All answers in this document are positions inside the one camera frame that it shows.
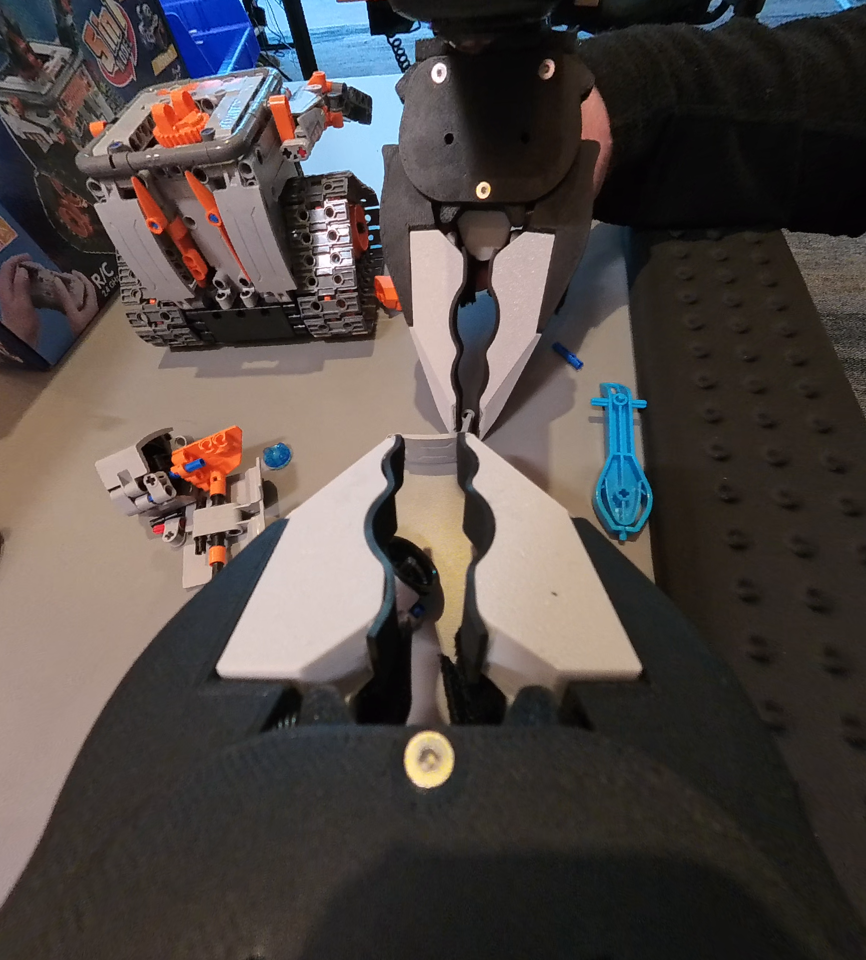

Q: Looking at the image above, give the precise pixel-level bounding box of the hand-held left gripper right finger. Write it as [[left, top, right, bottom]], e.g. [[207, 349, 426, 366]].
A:
[[460, 435, 645, 703]]

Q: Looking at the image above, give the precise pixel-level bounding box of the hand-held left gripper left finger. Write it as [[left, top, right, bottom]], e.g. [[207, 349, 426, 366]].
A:
[[216, 435, 407, 703]]

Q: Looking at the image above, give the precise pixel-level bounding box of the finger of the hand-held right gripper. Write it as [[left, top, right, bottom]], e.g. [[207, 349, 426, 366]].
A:
[[406, 225, 479, 433], [471, 222, 594, 439]]

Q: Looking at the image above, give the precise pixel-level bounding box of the grey bracket brick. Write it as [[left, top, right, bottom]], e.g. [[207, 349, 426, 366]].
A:
[[400, 432, 482, 481]]

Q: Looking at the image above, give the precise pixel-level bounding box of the person's right hand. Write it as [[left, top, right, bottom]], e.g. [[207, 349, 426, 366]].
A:
[[580, 87, 615, 204]]

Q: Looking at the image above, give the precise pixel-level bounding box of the light blue paddle piece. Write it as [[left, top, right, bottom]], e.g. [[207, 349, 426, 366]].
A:
[[591, 383, 656, 541]]

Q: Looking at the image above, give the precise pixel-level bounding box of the small grey orange brick assembly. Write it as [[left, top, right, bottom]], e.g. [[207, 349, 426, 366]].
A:
[[96, 425, 276, 589]]

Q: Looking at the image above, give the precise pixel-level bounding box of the black dimpled foam mat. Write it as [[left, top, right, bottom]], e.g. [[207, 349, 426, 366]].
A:
[[628, 225, 866, 960]]

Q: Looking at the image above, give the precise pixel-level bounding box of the large grey tracked brick vehicle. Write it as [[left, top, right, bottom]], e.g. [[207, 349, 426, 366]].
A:
[[76, 68, 404, 349]]

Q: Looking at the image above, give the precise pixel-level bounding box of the blue storage bin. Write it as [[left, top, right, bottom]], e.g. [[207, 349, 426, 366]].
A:
[[160, 0, 261, 76]]

